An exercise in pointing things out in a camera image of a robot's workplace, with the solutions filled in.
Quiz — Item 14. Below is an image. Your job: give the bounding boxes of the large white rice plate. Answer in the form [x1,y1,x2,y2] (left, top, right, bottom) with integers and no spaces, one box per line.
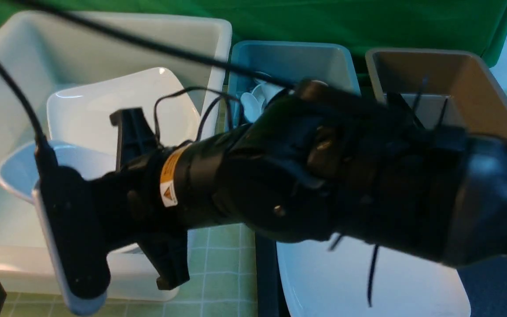
[276,237,471,317]

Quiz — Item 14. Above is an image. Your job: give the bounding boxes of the green backdrop cloth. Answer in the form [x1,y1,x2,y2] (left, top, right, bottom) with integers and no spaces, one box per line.
[0,0,507,85]

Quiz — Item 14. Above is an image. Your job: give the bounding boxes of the large white plastic tub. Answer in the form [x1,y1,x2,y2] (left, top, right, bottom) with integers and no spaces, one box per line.
[0,11,232,302]

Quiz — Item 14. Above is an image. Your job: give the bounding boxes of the grey plastic bin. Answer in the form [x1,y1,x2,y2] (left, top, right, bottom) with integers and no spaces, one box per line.
[365,48,507,138]

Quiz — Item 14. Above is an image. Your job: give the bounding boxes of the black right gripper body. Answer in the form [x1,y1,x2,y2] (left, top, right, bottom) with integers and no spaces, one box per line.
[91,108,190,291]

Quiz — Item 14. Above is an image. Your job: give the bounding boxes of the white bowl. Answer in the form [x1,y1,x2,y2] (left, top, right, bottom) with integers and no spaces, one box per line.
[0,140,142,254]

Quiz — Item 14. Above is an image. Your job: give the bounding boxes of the black serving tray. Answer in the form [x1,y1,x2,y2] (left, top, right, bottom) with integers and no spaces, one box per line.
[256,235,507,317]

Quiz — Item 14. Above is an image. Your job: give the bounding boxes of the black chopsticks in bin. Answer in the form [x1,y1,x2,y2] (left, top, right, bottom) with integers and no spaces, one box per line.
[386,77,450,130]

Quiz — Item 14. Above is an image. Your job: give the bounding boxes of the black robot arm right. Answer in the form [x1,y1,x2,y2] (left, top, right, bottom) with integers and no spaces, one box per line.
[72,81,507,297]

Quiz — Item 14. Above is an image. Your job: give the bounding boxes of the pile of white spoons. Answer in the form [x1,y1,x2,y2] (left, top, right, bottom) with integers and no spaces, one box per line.
[239,79,287,123]

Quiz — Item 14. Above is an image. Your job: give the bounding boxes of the top stacked white plate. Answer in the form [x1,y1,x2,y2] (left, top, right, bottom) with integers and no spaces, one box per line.
[47,67,200,155]

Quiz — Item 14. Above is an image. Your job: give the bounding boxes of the blue plastic bin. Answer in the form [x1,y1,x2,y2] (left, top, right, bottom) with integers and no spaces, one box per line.
[223,41,361,131]

